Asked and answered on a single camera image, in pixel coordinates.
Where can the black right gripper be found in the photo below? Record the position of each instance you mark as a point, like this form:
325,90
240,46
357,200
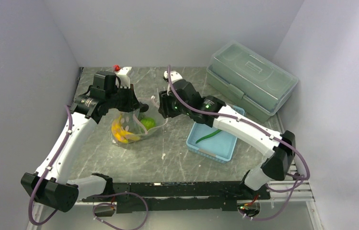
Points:
165,108

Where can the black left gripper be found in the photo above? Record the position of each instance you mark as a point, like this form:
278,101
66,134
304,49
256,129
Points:
133,102

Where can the purple eggplant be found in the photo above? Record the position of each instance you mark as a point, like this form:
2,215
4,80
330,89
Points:
143,108

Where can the green custard apple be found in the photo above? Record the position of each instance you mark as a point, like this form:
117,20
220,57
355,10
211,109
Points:
148,123

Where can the yellow banana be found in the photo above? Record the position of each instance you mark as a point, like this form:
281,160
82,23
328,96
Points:
117,132
128,129

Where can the clear zip top bag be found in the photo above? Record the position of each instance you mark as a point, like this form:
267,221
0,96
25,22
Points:
135,118

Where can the green chili pepper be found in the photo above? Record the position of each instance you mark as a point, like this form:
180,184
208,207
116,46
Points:
208,136

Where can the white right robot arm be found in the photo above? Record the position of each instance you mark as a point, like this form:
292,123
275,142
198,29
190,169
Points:
276,147

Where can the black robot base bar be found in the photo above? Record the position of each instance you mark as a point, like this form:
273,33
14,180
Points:
168,196

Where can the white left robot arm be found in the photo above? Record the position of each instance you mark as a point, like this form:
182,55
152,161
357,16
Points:
50,184

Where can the light blue plastic basket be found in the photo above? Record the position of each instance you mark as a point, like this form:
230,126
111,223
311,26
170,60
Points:
218,148

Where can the green storage box, clear lid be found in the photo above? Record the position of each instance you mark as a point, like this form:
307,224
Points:
250,81

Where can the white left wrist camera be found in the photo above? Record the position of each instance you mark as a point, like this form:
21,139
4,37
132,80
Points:
123,76

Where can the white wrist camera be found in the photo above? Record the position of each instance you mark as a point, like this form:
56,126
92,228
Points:
123,76
174,76

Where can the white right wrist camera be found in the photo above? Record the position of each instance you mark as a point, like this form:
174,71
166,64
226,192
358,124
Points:
174,76

